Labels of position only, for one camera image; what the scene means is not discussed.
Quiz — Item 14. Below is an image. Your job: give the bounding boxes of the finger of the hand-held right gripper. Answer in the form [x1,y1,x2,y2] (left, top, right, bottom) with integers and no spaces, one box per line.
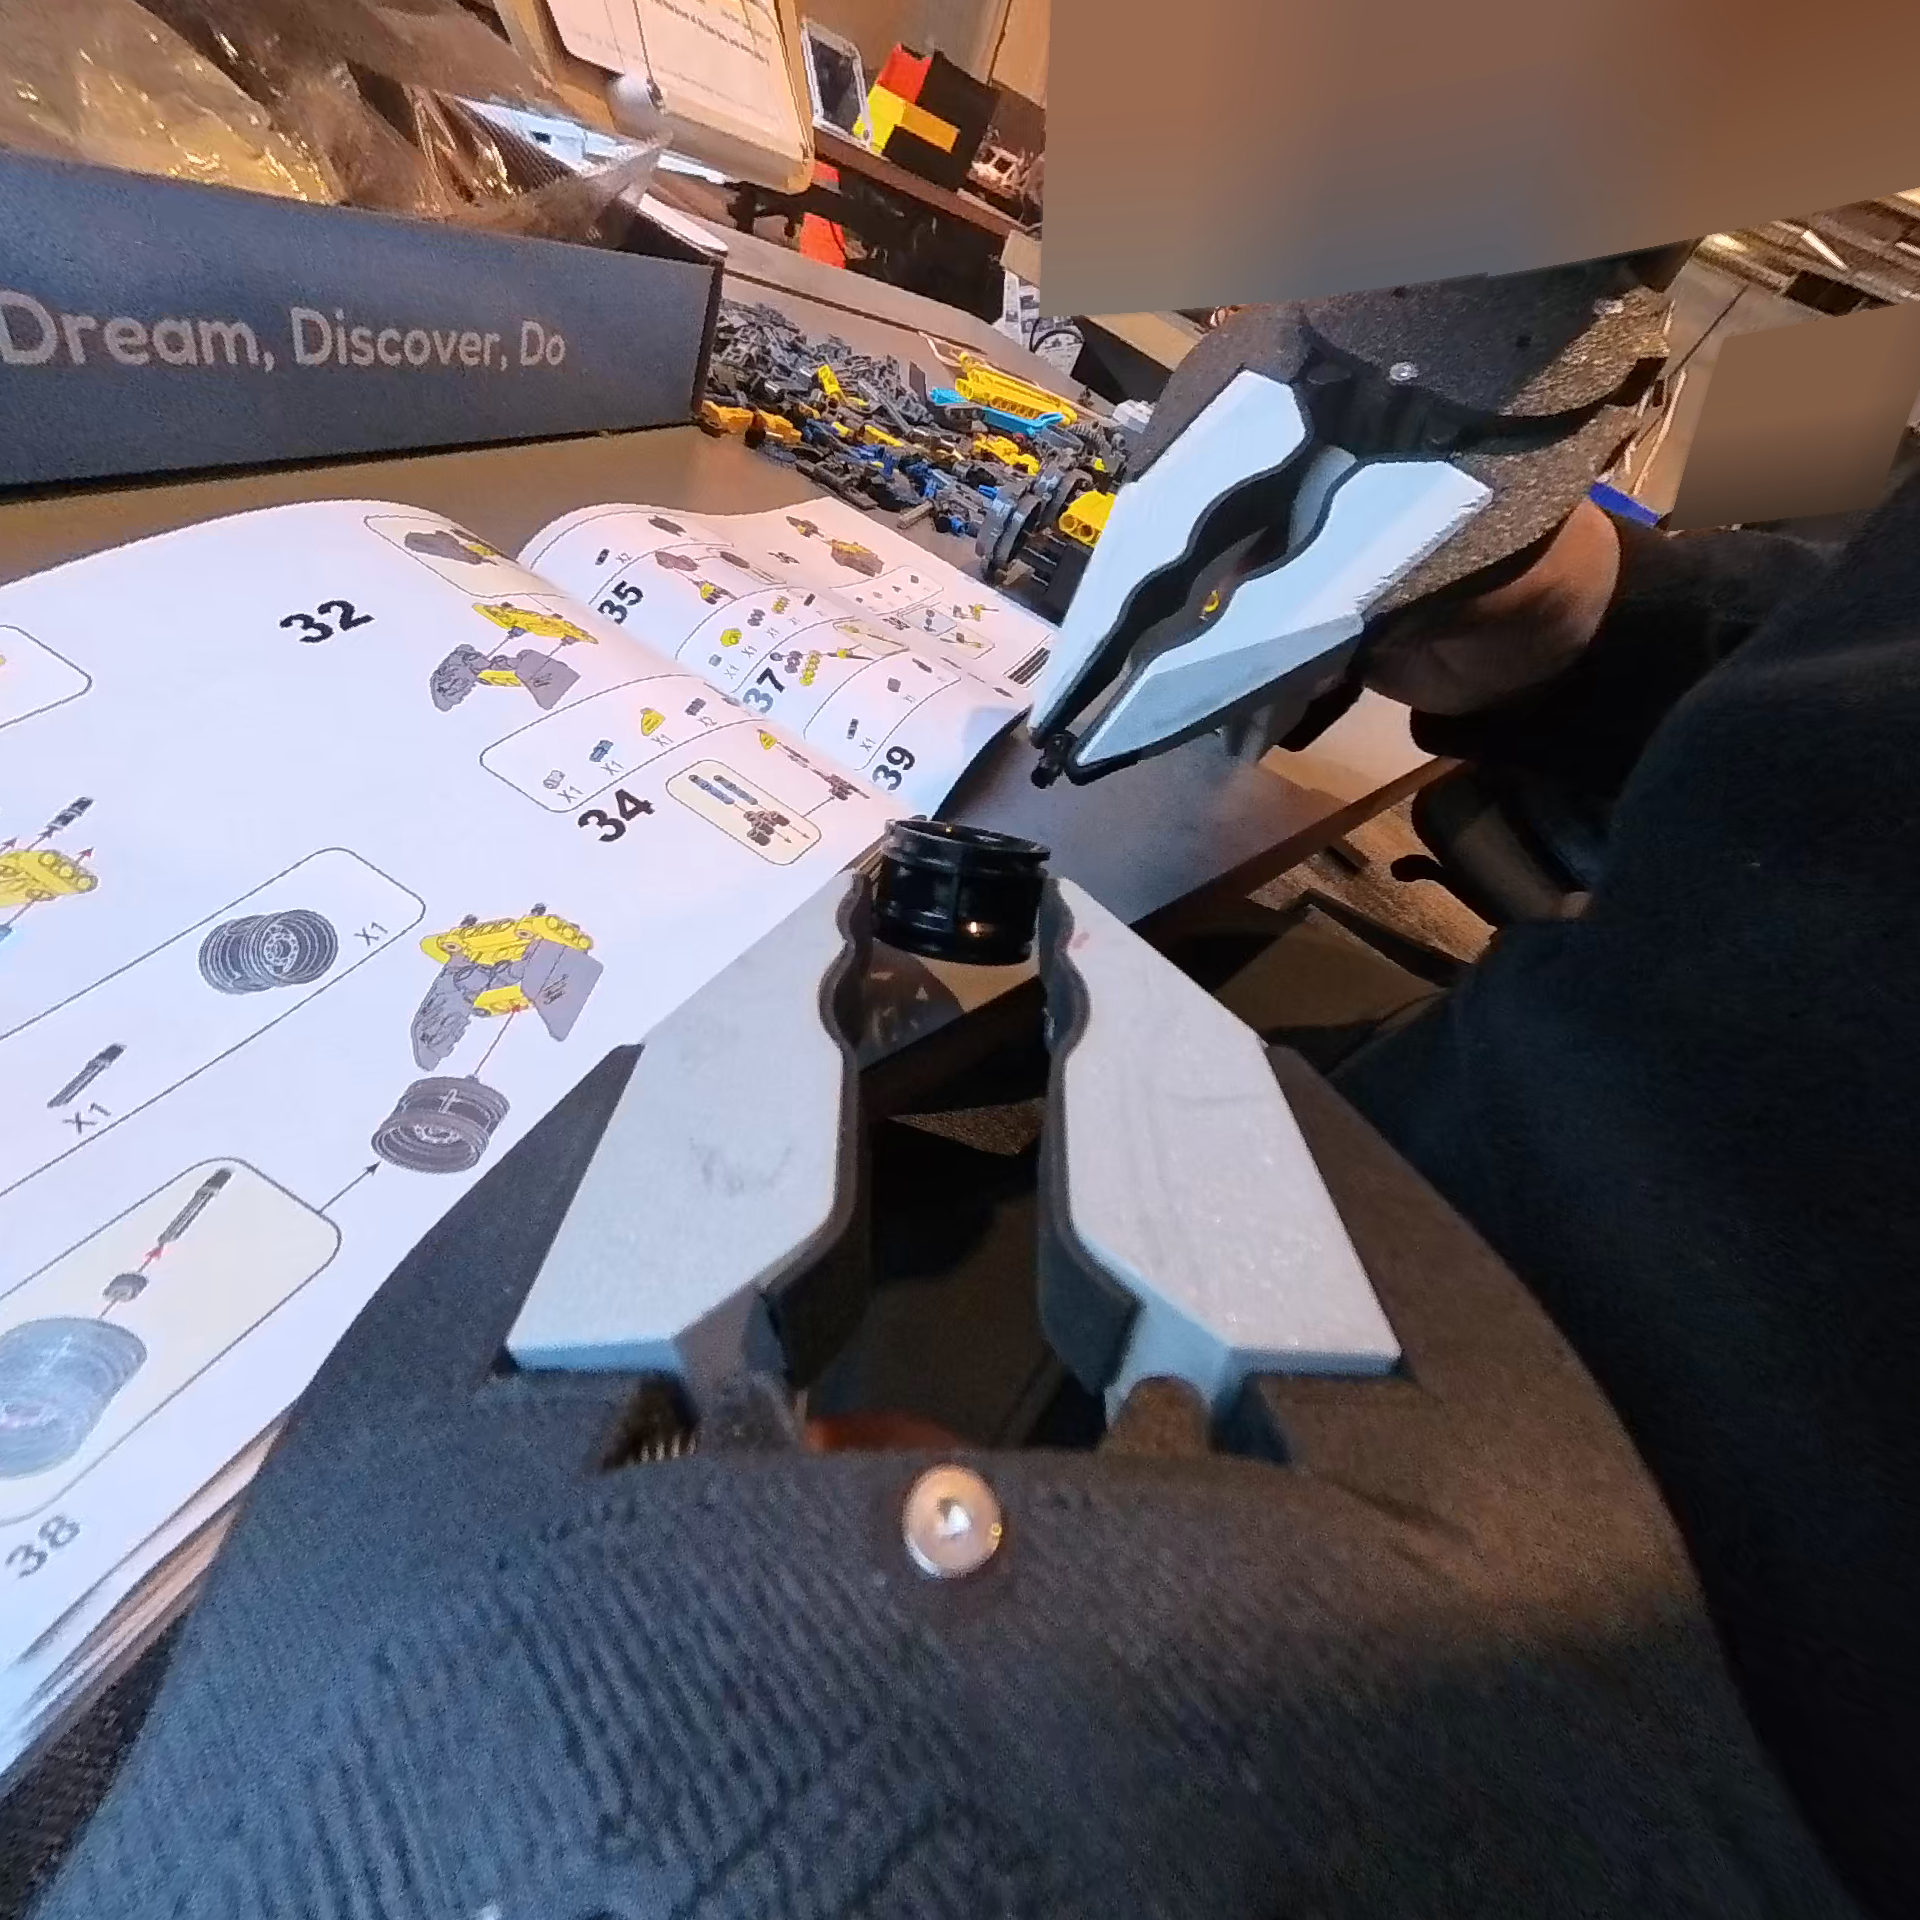
[1026,367,1322,752]
[1057,454,1497,782]

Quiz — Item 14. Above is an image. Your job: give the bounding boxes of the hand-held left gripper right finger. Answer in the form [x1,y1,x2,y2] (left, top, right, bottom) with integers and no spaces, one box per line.
[1031,872,1403,1430]

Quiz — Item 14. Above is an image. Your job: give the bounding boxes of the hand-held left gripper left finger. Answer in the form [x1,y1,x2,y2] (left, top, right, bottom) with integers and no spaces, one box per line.
[504,872,876,1415]

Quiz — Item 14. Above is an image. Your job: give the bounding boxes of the black toy wheel rim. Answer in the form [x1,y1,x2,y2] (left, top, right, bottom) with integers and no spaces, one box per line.
[874,815,1057,965]

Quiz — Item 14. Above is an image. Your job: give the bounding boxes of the person's right hand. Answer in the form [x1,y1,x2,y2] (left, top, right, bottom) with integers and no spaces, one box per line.
[1363,503,1631,722]

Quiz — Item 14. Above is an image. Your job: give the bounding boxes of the yellow black brick vehicle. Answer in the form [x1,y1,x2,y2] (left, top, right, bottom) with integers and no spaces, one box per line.
[976,428,1150,616]

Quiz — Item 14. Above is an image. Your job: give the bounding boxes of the pile of loose brick pieces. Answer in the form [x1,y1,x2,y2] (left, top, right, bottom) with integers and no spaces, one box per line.
[698,296,1150,559]

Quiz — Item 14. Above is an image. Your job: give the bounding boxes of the yellow red black blocks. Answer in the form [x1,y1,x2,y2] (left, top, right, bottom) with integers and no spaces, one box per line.
[866,41,1004,191]

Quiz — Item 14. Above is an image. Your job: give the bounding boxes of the open instruction manual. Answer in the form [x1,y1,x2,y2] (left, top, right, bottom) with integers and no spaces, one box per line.
[0,498,1059,1770]

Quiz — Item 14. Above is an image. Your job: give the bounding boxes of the person's black sweater torso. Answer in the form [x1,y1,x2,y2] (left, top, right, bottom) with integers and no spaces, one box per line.
[1335,479,1920,1920]

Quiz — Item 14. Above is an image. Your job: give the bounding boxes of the clear acrylic holder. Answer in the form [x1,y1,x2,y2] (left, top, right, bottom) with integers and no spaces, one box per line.
[803,22,876,127]

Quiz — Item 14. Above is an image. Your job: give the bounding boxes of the dark blue cardboard box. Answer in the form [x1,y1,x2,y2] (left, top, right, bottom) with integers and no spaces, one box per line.
[0,145,727,489]

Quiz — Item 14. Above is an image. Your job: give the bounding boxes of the printed paper sheet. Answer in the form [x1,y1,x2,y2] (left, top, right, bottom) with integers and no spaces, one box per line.
[544,0,812,152]

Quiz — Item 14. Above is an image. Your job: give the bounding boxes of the clear plastic bags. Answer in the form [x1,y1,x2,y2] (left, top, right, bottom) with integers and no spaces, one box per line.
[0,0,671,253]

